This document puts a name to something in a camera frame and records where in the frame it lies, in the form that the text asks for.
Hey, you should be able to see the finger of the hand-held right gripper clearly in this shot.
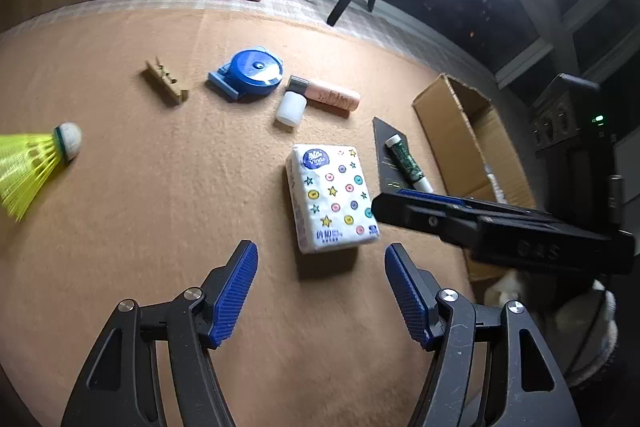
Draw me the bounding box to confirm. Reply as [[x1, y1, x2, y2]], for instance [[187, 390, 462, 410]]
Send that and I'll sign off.
[[371, 193, 481, 244], [397, 188, 481, 210]]

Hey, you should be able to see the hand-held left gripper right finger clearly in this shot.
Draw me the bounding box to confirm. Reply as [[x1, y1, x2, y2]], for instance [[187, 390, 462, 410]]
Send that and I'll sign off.
[[384, 243, 581, 427]]

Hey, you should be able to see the patterned tissue pack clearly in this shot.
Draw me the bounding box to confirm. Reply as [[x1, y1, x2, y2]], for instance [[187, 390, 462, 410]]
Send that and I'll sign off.
[[285, 143, 381, 255]]

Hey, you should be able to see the pink lip balm tube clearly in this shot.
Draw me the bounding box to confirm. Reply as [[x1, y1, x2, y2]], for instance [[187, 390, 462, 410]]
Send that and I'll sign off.
[[286, 75, 362, 112]]

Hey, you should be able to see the blue round disc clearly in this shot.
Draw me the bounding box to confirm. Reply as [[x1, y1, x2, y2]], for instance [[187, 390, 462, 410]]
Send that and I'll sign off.
[[227, 49, 286, 96]]

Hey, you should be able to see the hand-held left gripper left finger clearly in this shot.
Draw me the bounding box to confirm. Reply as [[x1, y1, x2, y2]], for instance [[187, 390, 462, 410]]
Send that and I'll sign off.
[[61, 239, 260, 427]]

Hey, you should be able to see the grey window frame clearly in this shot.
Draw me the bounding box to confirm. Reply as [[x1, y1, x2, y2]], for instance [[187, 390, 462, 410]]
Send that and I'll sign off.
[[495, 0, 640, 92]]

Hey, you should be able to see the cardboard box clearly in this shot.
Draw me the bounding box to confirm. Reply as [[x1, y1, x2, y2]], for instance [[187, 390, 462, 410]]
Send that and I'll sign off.
[[411, 73, 538, 283]]

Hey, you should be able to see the green tube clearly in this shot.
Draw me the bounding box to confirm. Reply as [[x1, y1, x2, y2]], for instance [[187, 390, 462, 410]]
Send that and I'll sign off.
[[384, 134, 435, 194]]

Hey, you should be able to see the black card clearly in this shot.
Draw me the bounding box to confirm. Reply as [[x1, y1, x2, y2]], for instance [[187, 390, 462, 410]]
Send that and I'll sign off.
[[372, 117, 435, 198]]

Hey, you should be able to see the wooden clothespin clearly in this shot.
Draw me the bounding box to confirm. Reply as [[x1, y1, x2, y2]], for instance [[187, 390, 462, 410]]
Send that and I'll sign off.
[[144, 56, 190, 106]]

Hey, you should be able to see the white plastic cap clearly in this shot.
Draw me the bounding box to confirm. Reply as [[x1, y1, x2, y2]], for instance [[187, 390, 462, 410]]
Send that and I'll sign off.
[[274, 91, 307, 128]]

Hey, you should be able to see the yellow plastic shuttlecock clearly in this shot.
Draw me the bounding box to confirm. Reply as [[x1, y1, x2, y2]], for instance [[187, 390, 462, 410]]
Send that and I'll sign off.
[[0, 122, 83, 223]]

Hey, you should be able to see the white fuzzy cloth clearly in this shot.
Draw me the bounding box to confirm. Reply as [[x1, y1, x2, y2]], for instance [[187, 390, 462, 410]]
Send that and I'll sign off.
[[485, 269, 618, 388]]

